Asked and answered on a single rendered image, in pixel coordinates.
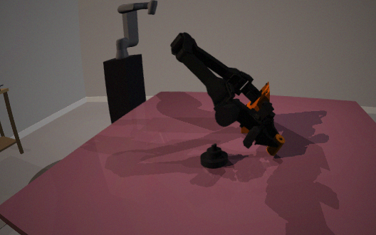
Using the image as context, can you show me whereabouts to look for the orange tapered knob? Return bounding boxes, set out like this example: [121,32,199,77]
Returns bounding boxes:
[266,134,285,156]

